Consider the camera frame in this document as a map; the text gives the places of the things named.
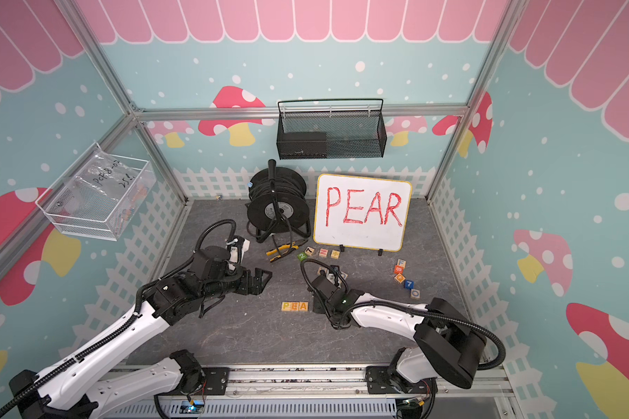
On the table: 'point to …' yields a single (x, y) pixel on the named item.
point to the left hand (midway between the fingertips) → (258, 277)
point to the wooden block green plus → (335, 254)
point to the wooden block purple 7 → (309, 250)
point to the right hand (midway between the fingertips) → (320, 300)
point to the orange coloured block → (399, 278)
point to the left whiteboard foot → (342, 247)
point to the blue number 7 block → (409, 284)
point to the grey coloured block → (415, 294)
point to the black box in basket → (303, 146)
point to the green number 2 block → (301, 256)
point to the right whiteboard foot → (380, 251)
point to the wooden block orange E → (294, 305)
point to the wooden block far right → (401, 262)
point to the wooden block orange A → (303, 305)
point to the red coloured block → (398, 270)
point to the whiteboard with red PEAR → (361, 212)
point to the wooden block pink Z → (323, 252)
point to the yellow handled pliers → (286, 249)
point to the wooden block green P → (286, 306)
